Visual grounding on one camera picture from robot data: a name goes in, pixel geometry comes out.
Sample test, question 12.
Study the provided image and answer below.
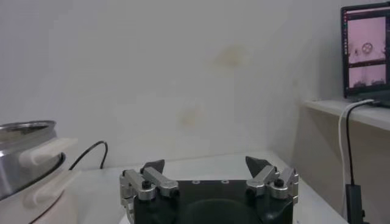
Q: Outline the black open laptop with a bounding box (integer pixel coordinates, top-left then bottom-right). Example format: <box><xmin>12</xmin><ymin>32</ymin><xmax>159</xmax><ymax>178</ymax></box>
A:
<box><xmin>340</xmin><ymin>1</ymin><xmax>390</xmax><ymax>108</ymax></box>

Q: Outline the black laptop cable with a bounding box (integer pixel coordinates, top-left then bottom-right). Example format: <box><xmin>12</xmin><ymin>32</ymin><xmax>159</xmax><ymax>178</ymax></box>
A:
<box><xmin>345</xmin><ymin>102</ymin><xmax>380</xmax><ymax>186</ymax></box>

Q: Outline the white laptop cable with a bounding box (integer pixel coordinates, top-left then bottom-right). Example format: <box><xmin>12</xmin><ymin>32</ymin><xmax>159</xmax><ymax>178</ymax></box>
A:
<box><xmin>337</xmin><ymin>99</ymin><xmax>375</xmax><ymax>220</ymax></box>

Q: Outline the perforated steel steamer basket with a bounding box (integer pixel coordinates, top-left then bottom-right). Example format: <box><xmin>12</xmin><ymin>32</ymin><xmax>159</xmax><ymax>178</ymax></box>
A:
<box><xmin>0</xmin><ymin>120</ymin><xmax>79</xmax><ymax>200</ymax></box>

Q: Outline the dark grey cable adapter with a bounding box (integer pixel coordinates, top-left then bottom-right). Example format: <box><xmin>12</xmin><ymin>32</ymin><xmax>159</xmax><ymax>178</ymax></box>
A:
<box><xmin>345</xmin><ymin>183</ymin><xmax>366</xmax><ymax>224</ymax></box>

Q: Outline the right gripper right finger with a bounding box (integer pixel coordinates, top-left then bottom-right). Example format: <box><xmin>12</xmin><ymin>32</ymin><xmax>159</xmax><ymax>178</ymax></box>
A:
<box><xmin>245</xmin><ymin>156</ymin><xmax>300</xmax><ymax>205</ymax></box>

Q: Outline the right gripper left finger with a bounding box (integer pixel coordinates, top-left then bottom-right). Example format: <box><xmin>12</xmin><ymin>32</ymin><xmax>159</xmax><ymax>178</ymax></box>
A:
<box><xmin>119</xmin><ymin>159</ymin><xmax>180</xmax><ymax>211</ymax></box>

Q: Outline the black pot power cord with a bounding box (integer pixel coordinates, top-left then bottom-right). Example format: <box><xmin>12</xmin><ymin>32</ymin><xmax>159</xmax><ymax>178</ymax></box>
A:
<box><xmin>68</xmin><ymin>140</ymin><xmax>109</xmax><ymax>171</ymax></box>

